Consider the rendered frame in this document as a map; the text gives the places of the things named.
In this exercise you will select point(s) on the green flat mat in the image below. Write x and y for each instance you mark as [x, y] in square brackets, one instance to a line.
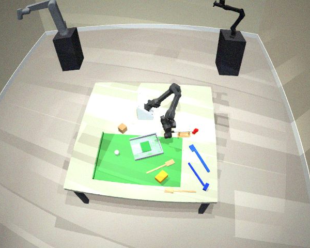
[122, 167]

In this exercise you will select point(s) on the blue golf putter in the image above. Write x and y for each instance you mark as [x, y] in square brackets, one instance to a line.
[205, 185]

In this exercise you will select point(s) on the blue long thin rod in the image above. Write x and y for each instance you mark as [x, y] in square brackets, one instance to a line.
[193, 149]

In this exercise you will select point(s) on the yellow block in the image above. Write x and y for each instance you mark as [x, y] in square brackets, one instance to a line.
[160, 177]

